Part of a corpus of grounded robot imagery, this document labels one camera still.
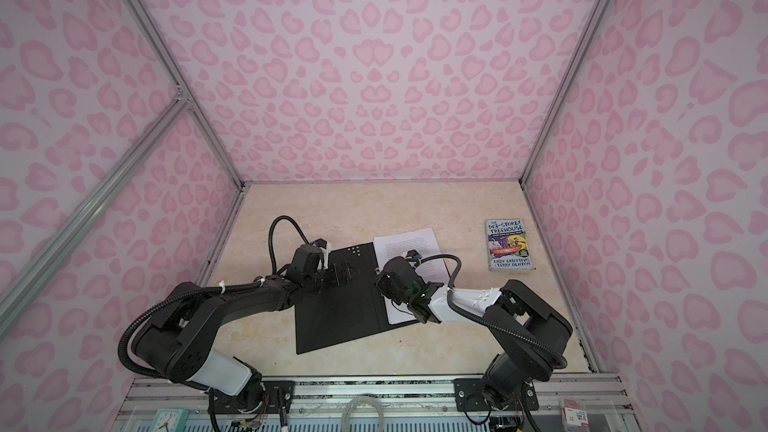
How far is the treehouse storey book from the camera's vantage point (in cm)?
96

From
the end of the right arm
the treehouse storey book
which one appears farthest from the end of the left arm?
the treehouse storey book

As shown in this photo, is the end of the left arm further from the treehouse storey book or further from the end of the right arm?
the treehouse storey book
